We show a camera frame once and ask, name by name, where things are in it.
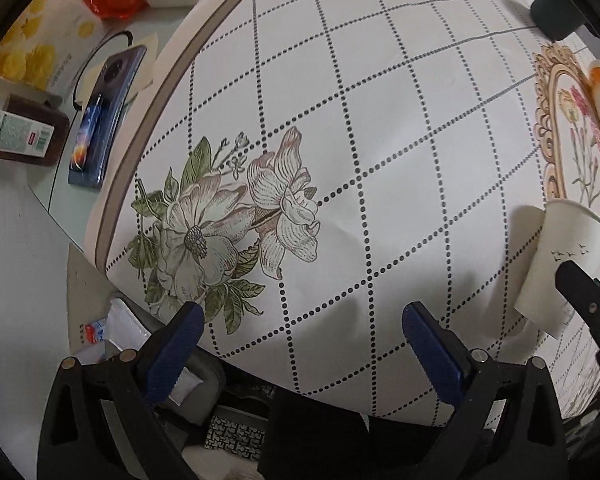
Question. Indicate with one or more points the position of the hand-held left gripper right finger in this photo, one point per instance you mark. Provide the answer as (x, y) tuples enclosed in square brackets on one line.
[(429, 342)]

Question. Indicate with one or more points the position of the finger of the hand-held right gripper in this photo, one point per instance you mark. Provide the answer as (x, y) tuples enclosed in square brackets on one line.
[(587, 295)]

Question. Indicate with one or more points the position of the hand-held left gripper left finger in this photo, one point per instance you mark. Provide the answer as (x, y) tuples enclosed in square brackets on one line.
[(179, 342)]

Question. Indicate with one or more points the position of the white paper cup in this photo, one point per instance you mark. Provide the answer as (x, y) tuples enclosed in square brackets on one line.
[(565, 255)]

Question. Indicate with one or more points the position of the dark green cup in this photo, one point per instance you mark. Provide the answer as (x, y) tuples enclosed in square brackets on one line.
[(557, 10)]

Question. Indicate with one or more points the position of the white plastic packet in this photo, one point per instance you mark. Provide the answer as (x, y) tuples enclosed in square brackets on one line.
[(125, 325)]

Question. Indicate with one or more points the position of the small red and blue packet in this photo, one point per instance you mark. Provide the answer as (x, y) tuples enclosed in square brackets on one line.
[(94, 332)]

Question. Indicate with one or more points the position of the black and white patterned mat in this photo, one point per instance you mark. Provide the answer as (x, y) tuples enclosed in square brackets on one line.
[(235, 435)]

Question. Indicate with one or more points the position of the floral checked tablecloth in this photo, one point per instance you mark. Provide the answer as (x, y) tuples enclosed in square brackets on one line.
[(380, 160)]

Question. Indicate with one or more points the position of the blue smartphone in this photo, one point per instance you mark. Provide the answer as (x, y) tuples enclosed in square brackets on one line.
[(97, 125)]

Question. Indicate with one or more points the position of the brown box with green label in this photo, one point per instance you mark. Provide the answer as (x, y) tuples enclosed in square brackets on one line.
[(27, 130)]

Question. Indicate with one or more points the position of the yellow floral tissue pack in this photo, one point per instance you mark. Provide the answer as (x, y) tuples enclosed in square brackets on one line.
[(45, 40)]

